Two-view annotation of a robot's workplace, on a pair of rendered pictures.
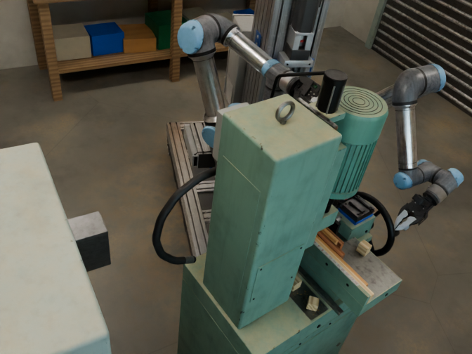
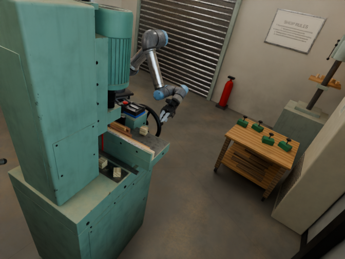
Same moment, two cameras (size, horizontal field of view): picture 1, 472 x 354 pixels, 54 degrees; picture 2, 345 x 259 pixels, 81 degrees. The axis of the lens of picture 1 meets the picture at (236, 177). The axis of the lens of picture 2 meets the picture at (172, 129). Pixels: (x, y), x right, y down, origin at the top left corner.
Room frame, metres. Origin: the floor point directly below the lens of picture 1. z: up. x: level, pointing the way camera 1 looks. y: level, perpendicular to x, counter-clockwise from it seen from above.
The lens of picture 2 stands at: (0.24, -0.22, 1.59)
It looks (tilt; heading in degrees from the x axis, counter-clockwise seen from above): 33 degrees down; 333
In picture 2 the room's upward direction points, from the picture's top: 13 degrees clockwise
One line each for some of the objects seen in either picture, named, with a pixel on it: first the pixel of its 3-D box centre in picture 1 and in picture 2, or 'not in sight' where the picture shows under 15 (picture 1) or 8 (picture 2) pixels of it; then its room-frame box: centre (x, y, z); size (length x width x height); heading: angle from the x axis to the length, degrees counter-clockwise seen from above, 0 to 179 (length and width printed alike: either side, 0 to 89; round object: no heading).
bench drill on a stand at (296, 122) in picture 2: not in sight; (310, 106); (1.68, -2.71, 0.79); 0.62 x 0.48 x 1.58; 123
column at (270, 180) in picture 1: (260, 222); (53, 111); (0.97, -0.09, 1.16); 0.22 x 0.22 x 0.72; 42
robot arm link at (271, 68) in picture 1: (277, 74); not in sight; (1.54, -0.09, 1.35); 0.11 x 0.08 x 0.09; 42
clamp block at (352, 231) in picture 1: (348, 219); (131, 118); (1.30, -0.45, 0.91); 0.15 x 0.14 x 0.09; 42
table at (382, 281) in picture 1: (329, 235); (121, 130); (1.24, -0.39, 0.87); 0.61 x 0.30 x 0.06; 42
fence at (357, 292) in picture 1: (305, 240); (103, 132); (1.14, -0.28, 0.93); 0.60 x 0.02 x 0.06; 42
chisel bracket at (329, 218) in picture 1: (315, 219); (106, 115); (1.16, -0.29, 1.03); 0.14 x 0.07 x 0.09; 132
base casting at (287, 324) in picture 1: (279, 279); (92, 165); (1.09, -0.22, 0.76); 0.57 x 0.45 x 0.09; 132
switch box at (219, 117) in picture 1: (234, 135); not in sight; (1.06, 0.02, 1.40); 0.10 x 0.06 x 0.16; 132
